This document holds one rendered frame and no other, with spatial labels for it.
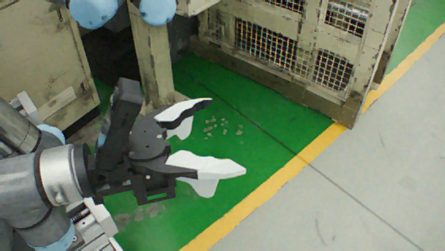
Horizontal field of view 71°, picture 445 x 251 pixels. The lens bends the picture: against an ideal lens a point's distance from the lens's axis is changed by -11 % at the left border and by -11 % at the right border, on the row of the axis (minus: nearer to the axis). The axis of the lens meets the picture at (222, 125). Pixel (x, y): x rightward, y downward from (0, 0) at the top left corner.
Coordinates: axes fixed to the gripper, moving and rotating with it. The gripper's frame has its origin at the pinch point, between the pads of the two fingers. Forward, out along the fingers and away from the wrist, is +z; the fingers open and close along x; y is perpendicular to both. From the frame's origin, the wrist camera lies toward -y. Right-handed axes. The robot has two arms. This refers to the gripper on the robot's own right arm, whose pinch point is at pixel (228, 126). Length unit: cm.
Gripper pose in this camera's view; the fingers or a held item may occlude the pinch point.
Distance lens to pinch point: 45.9
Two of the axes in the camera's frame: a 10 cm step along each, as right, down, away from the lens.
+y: 0.4, 7.8, 6.3
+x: 2.8, 5.9, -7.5
